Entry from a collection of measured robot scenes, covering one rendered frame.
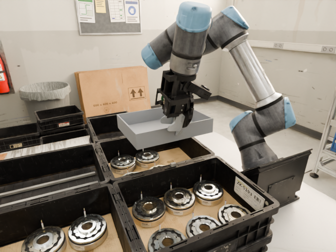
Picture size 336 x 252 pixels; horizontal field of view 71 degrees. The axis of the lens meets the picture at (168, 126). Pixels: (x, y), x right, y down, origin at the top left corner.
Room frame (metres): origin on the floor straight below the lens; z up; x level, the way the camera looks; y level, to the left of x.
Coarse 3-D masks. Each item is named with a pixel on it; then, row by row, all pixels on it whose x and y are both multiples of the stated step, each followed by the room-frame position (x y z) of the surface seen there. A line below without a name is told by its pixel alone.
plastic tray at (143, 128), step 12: (156, 108) 0.85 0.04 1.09; (120, 120) 0.74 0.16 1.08; (132, 120) 0.80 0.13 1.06; (144, 120) 0.82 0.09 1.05; (156, 120) 0.84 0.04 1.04; (192, 120) 0.83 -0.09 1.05; (204, 120) 0.71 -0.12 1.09; (132, 132) 0.63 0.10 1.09; (144, 132) 0.62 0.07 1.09; (156, 132) 0.63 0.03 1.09; (168, 132) 0.65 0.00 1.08; (192, 132) 0.69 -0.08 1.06; (204, 132) 0.71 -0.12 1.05; (132, 144) 0.64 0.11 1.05; (144, 144) 0.61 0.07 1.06; (156, 144) 0.63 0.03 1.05
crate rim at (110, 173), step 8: (96, 144) 0.86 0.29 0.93; (200, 144) 0.86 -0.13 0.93; (104, 160) 0.73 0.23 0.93; (184, 160) 0.73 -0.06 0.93; (192, 160) 0.73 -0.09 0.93; (152, 168) 0.68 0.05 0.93; (160, 168) 0.68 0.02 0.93; (112, 176) 0.63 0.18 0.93; (120, 176) 0.64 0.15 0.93; (128, 176) 0.63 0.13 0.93
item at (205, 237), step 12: (216, 156) 0.76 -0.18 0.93; (168, 168) 0.68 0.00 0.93; (120, 180) 0.61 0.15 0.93; (132, 180) 0.62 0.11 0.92; (120, 192) 0.56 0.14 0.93; (264, 192) 0.56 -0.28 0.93; (120, 204) 0.51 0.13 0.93; (276, 204) 0.51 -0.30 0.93; (252, 216) 0.46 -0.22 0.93; (264, 216) 0.48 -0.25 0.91; (132, 228) 0.42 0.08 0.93; (216, 228) 0.43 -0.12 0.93; (228, 228) 0.43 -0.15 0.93; (240, 228) 0.45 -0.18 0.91; (192, 240) 0.39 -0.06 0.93; (204, 240) 0.40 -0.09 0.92
